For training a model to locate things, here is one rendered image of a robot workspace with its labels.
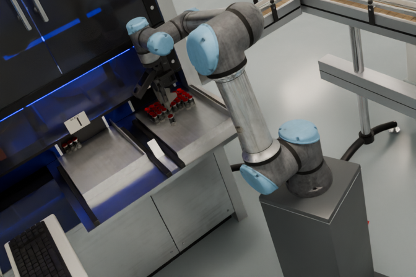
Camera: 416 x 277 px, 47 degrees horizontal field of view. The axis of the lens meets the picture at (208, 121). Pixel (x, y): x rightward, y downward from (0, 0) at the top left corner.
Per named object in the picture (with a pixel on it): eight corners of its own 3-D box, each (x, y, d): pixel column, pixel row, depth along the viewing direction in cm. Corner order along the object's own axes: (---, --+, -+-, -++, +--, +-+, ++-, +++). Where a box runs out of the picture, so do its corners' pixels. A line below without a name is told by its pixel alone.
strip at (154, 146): (152, 154, 175) (147, 142, 172) (159, 149, 176) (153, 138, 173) (171, 172, 165) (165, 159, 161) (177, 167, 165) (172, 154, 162)
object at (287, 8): (192, 83, 214) (181, 53, 205) (175, 73, 226) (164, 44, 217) (304, 14, 235) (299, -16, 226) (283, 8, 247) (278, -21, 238)
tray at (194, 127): (138, 123, 194) (135, 116, 192) (190, 91, 202) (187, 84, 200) (179, 159, 168) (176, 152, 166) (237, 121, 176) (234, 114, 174)
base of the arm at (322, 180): (340, 170, 155) (337, 148, 150) (320, 203, 147) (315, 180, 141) (298, 159, 164) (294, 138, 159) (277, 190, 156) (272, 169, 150)
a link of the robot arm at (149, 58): (142, 57, 163) (132, 51, 169) (147, 68, 165) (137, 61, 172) (160, 46, 165) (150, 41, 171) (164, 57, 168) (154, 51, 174)
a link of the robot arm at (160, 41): (179, 24, 153) (161, 17, 161) (150, 41, 149) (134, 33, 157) (186, 45, 157) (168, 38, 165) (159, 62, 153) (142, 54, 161)
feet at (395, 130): (330, 172, 263) (327, 154, 255) (392, 125, 279) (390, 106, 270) (342, 179, 257) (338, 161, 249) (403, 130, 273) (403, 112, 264)
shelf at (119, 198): (48, 169, 190) (46, 166, 189) (190, 82, 212) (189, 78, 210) (90, 236, 154) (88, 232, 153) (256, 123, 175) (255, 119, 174)
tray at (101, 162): (57, 158, 190) (52, 152, 188) (112, 124, 198) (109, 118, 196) (86, 201, 165) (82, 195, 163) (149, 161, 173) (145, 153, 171)
